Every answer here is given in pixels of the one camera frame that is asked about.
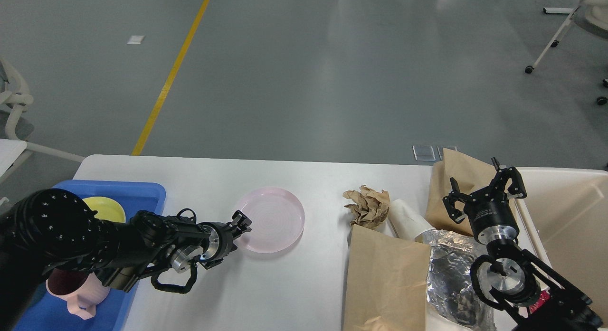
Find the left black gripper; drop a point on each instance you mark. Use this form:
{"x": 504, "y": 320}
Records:
{"x": 220, "y": 243}

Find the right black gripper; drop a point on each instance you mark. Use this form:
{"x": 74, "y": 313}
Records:
{"x": 489, "y": 212}

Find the pink plate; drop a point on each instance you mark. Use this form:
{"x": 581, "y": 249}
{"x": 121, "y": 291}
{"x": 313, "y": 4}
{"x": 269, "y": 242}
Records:
{"x": 277, "y": 217}

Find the pink mug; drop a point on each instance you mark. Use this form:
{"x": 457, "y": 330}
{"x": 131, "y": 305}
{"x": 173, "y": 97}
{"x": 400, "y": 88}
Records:
{"x": 81, "y": 291}

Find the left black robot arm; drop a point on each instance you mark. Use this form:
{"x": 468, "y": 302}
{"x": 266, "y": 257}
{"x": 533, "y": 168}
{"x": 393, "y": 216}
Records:
{"x": 55, "y": 229}

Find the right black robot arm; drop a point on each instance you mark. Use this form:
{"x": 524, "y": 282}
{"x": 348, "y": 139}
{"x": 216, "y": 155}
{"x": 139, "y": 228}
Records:
{"x": 508, "y": 277}

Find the rear brown paper bag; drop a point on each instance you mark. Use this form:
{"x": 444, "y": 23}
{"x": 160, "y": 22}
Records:
{"x": 472, "y": 176}

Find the brown paper bag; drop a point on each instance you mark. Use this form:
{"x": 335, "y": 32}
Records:
{"x": 386, "y": 283}
{"x": 472, "y": 176}

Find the clear floor plate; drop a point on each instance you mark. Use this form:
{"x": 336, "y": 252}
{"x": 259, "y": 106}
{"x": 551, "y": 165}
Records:
{"x": 431, "y": 153}

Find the white paper cup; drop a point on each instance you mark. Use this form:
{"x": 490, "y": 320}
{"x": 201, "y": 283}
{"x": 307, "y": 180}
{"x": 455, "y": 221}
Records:
{"x": 405, "y": 222}

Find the beige plastic bin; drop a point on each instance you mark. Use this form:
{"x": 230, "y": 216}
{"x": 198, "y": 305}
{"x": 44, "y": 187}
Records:
{"x": 569, "y": 209}

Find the crumpled aluminium foil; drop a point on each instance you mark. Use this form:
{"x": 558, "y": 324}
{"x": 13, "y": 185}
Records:
{"x": 450, "y": 289}

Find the crumpled brown paper ball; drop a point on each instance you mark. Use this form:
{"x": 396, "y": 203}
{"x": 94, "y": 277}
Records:
{"x": 369, "y": 207}

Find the front brown paper bag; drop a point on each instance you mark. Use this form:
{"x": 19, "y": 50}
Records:
{"x": 386, "y": 283}

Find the yellow plate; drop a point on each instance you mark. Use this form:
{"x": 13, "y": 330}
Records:
{"x": 106, "y": 208}

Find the white side table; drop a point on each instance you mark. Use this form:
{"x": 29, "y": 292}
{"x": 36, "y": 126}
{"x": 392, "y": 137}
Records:
{"x": 12, "y": 155}

